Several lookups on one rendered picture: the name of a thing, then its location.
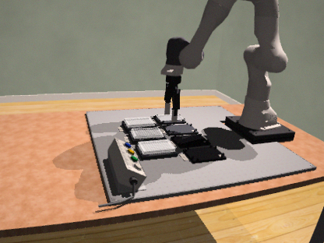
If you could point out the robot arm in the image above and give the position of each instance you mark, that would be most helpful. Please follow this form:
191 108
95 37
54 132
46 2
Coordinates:
268 56

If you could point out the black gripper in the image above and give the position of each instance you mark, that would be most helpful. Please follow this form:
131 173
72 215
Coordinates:
173 92

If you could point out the white button panel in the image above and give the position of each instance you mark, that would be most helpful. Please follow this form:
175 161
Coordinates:
127 171

